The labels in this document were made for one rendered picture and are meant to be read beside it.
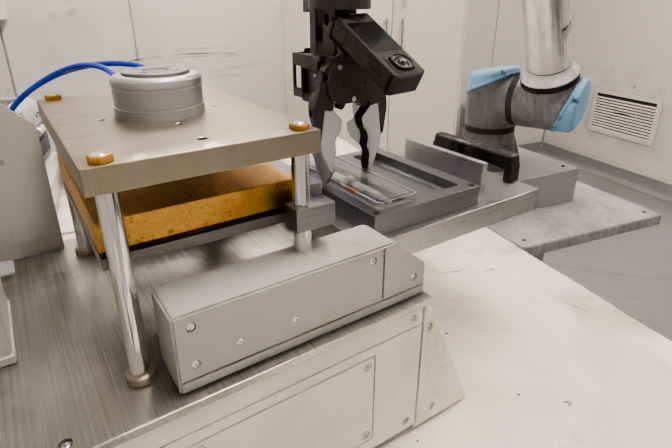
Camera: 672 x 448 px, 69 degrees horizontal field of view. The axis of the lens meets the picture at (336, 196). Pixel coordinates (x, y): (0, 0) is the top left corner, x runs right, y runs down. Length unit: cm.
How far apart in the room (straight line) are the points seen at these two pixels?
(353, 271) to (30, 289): 34
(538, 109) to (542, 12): 21
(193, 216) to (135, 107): 11
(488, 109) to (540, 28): 23
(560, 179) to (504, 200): 61
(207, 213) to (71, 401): 17
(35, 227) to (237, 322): 33
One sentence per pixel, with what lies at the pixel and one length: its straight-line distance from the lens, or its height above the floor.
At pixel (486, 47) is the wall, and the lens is 381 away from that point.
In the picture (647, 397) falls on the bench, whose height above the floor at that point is 75.
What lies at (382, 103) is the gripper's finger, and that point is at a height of 109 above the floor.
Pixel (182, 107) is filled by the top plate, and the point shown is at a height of 112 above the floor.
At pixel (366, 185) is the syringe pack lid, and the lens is 57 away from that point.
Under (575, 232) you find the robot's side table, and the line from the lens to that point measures 115.
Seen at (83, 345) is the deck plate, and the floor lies 93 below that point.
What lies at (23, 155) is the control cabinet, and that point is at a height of 105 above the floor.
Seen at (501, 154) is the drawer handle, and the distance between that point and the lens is 72.
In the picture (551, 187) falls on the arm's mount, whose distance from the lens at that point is 125.
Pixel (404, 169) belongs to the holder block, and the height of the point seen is 99.
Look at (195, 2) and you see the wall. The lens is 295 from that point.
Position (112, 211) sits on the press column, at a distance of 36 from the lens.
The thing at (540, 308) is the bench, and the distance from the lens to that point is 86.
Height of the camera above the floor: 121
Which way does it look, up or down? 22 degrees down
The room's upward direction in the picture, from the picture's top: straight up
